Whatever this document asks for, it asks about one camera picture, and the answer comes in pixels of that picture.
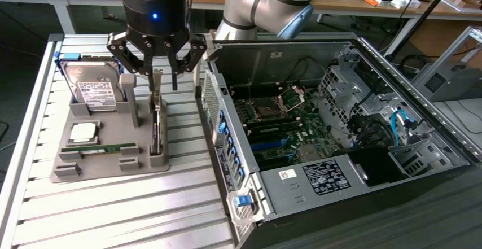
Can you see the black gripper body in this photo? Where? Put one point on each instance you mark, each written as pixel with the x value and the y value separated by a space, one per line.
pixel 153 6

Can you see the low-profile graphics card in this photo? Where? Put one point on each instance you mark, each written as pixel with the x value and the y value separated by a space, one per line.
pixel 156 124

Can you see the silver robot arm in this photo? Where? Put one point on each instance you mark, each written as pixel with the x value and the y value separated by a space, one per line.
pixel 244 6

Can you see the blue disk carrier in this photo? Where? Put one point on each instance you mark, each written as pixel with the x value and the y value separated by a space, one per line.
pixel 69 57

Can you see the silver hard disk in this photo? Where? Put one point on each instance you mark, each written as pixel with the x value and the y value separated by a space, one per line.
pixel 92 91

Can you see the grey parts rack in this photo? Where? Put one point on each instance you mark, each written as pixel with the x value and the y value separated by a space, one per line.
pixel 112 127

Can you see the CPU socket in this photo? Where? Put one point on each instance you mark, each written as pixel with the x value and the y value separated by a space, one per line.
pixel 267 109

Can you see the silver CPU chip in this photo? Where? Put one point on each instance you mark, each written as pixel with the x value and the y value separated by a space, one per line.
pixel 83 132

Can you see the open metal socket cover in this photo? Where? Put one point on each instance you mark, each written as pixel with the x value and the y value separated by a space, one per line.
pixel 291 98

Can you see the green RAM stick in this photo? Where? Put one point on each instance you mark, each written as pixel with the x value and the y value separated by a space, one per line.
pixel 105 148

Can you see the green motherboard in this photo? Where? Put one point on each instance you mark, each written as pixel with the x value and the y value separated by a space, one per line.
pixel 312 130

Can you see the grey chipset heat sink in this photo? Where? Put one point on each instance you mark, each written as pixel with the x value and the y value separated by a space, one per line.
pixel 311 152

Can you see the orange box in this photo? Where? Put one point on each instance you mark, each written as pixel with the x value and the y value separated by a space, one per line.
pixel 370 0

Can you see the blue case latch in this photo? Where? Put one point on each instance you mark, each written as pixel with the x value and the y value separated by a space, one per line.
pixel 242 200

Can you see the grey power supply unit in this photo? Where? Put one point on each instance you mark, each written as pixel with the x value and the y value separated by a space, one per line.
pixel 286 192

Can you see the white box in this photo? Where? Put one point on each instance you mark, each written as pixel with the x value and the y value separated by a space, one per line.
pixel 411 4

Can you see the black tripod pole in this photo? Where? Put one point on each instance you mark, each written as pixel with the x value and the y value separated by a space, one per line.
pixel 425 14

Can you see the grey computer tower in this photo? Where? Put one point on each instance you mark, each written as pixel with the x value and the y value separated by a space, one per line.
pixel 455 85

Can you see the silver disk bay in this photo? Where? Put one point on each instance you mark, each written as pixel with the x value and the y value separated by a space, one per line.
pixel 418 158

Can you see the open PC case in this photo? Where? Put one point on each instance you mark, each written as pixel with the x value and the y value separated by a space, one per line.
pixel 338 226

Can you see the aluminium profile frame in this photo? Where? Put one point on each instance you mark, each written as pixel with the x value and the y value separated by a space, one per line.
pixel 465 38

